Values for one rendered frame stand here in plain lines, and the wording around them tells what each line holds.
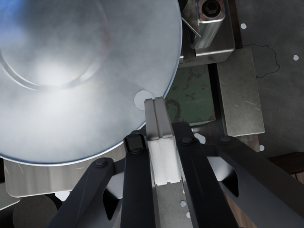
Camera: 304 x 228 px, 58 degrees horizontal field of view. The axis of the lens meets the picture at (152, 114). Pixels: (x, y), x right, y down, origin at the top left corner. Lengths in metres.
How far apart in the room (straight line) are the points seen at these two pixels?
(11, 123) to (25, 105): 0.02
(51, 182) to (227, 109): 0.28
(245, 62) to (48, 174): 0.33
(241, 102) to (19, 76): 0.32
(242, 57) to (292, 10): 0.85
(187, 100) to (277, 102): 0.77
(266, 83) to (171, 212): 0.63
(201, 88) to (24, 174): 0.28
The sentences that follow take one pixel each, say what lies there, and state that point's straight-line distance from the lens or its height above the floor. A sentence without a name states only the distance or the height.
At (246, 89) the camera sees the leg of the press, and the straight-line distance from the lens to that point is 0.46.
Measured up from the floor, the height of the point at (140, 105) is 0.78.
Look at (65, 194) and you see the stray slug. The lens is 0.46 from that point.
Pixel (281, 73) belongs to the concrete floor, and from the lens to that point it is 1.21.
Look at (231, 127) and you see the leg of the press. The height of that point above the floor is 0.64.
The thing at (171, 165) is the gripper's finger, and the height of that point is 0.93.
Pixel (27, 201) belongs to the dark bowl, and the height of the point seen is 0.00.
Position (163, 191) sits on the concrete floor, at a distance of 1.10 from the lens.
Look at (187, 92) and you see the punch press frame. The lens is 0.44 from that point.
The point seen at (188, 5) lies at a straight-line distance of 0.33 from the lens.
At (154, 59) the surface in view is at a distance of 0.31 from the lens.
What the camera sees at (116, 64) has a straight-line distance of 0.31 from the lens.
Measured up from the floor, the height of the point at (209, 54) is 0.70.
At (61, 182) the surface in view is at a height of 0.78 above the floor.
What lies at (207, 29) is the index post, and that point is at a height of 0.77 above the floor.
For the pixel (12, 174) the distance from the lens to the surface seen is 0.34.
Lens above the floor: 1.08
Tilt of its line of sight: 85 degrees down
